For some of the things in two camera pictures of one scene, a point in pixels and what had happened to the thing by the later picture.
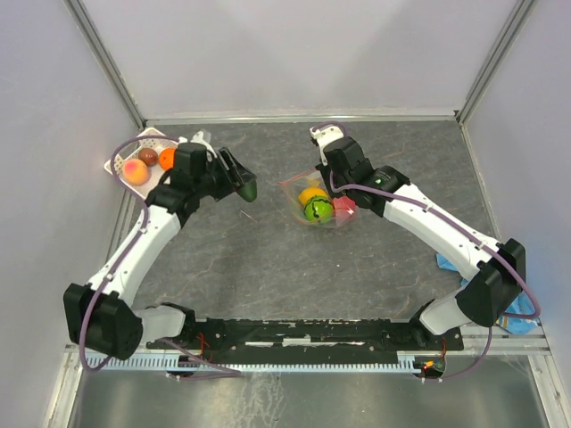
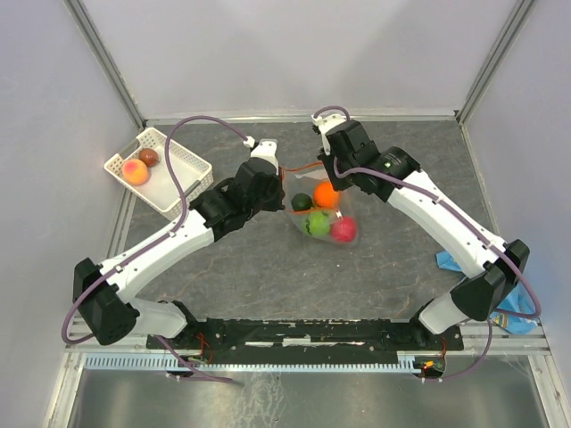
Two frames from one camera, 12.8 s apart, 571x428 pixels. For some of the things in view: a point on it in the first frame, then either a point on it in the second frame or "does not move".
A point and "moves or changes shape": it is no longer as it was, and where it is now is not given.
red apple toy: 343,208 → 344,230
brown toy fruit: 149,156 does not move
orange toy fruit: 167,158 → 325,196
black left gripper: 237,172 → 277,202
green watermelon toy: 318,209 → 317,223
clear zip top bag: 293,186 moves or changes shape
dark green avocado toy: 248,191 moves or changes shape
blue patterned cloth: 522,304 does not move
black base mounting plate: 369,341 does not move
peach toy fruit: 135,172 does not move
